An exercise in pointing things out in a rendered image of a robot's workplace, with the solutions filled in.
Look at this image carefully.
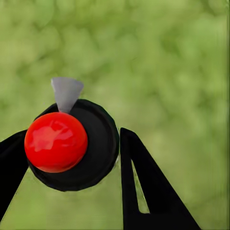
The pesticide atomizer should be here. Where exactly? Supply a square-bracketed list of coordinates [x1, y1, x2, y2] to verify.
[24, 77, 120, 192]

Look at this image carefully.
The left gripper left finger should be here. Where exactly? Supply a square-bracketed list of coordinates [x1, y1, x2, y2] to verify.
[0, 129, 29, 222]

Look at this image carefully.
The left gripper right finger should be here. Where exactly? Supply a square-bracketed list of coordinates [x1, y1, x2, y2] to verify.
[119, 127, 201, 230]

